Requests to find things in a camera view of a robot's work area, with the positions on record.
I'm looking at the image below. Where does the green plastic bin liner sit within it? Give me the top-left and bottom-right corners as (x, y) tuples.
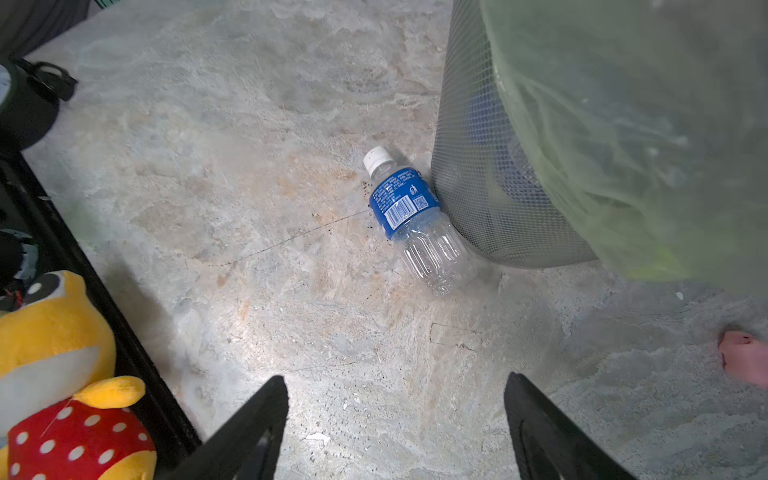
(480, 1), (767, 296)

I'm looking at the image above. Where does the black alarm clock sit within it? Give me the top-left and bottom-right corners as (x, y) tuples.
(1, 58), (78, 156)

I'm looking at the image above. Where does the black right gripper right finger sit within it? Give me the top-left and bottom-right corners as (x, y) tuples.
(504, 372), (634, 480)

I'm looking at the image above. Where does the small pink pig toy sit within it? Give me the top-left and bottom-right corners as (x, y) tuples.
(718, 330), (767, 389)

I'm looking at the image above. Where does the clear bottle blue label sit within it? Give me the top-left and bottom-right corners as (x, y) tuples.
(363, 146), (478, 295)

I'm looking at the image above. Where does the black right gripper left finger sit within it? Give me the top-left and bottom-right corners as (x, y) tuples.
(162, 375), (289, 480)

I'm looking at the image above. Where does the yellow plush toy red dress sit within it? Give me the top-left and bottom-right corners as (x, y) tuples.
(1, 270), (157, 479)

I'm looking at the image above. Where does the grey mesh waste bin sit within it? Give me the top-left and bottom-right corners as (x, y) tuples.
(431, 1), (596, 269)

